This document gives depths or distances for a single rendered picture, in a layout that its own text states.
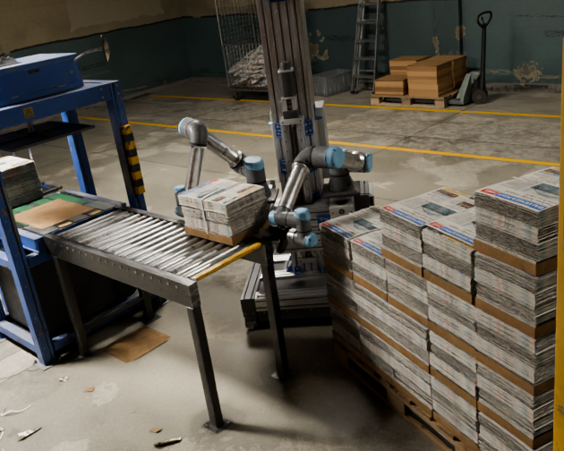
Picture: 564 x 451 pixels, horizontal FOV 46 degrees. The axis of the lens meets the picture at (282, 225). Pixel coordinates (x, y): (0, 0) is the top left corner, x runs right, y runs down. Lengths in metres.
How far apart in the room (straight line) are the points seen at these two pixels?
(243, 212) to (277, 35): 1.10
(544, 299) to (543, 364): 0.25
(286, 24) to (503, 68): 6.45
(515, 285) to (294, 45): 2.11
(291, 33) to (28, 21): 8.90
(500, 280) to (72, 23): 11.14
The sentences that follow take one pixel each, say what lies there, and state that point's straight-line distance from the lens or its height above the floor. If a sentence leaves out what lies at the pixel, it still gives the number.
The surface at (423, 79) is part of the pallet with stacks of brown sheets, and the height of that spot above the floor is 0.38.
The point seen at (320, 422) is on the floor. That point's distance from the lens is 3.40.
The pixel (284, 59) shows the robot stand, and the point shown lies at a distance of 3.94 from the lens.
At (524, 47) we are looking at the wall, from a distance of 9.89.
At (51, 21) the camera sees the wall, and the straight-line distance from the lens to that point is 12.65.
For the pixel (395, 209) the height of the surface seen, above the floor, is 1.07.
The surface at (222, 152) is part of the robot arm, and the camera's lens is 3.96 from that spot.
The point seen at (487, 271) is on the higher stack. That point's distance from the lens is 2.45.
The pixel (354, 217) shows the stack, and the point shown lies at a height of 0.83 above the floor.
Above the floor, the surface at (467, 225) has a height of 1.07.
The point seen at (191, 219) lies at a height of 0.90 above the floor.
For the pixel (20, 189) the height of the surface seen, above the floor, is 0.90.
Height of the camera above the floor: 2.10
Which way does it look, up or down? 21 degrees down
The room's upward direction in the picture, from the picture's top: 8 degrees counter-clockwise
